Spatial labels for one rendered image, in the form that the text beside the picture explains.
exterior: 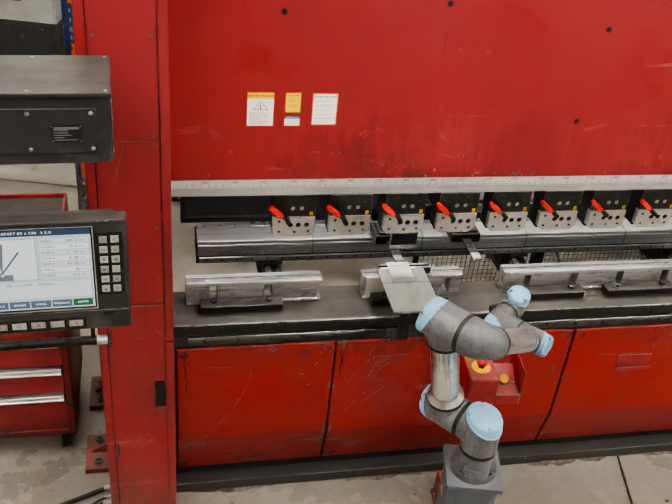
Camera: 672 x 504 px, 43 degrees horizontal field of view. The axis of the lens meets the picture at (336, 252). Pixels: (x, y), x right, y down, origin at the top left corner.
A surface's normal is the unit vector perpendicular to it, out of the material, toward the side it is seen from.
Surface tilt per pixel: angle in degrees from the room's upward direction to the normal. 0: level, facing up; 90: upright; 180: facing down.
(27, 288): 90
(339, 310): 0
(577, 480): 0
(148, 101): 90
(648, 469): 0
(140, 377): 90
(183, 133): 90
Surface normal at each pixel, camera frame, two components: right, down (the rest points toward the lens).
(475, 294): 0.09, -0.83
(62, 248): 0.22, 0.55
